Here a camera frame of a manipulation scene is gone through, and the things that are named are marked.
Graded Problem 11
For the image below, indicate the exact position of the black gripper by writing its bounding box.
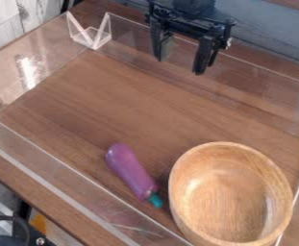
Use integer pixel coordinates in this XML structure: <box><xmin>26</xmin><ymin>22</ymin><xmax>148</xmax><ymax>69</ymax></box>
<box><xmin>148</xmin><ymin>0</ymin><xmax>236</xmax><ymax>75</ymax></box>

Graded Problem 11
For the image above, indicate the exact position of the purple toy eggplant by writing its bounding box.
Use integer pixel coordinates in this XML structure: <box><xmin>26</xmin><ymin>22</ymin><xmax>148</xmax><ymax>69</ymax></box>
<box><xmin>106</xmin><ymin>143</ymin><xmax>164</xmax><ymax>209</ymax></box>

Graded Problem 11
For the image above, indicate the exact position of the brown wooden bowl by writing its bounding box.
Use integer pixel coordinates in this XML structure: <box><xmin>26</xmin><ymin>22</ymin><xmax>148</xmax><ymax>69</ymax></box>
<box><xmin>169</xmin><ymin>141</ymin><xmax>293</xmax><ymax>246</ymax></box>

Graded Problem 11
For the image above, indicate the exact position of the black device lower left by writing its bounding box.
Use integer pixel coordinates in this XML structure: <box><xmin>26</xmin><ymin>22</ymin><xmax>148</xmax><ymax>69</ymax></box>
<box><xmin>0</xmin><ymin>221</ymin><xmax>57</xmax><ymax>246</ymax></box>

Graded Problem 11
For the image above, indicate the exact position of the clear acrylic corner bracket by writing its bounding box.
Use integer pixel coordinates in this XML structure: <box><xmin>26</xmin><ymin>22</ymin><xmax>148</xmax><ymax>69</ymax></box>
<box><xmin>66</xmin><ymin>12</ymin><xmax>113</xmax><ymax>50</ymax></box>

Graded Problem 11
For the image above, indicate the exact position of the clear acrylic front wall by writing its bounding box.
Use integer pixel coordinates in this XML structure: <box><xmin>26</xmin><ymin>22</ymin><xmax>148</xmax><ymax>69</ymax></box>
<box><xmin>0</xmin><ymin>122</ymin><xmax>192</xmax><ymax>246</ymax></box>

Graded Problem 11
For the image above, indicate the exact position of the black cable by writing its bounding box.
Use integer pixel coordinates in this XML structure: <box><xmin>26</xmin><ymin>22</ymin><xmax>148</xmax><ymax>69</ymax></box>
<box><xmin>0</xmin><ymin>214</ymin><xmax>33</xmax><ymax>246</ymax></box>

